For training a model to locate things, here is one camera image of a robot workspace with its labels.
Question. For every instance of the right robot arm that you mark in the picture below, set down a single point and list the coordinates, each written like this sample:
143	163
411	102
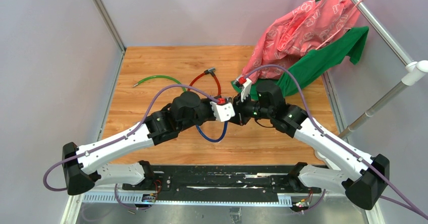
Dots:
361	177

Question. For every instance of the red cable lock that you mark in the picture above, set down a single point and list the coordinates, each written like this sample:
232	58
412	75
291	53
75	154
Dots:
208	79

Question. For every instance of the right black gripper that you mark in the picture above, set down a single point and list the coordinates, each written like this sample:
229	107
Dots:
239	108

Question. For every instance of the green cable lock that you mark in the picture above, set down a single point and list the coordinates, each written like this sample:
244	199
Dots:
163	78

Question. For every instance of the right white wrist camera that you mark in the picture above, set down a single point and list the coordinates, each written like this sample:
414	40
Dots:
245	86

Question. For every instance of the pink clothes hanger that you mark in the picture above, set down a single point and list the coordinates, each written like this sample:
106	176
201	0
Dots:
354	8

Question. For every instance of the blue cable lock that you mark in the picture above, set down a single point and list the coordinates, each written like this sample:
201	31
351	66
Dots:
213	140

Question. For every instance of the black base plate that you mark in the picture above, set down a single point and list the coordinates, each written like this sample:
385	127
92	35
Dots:
222	183

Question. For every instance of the green t-shirt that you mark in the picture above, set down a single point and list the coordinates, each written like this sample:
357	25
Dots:
305	66

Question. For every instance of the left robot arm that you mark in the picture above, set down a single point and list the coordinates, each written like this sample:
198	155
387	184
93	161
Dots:
88	166

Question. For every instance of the metal clothes rack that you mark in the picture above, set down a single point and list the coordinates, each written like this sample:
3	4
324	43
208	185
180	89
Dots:
384	61

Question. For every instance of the pink patterned garment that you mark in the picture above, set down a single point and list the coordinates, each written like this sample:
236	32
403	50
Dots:
313	21

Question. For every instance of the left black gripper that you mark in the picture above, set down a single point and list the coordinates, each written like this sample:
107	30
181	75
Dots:
207	102

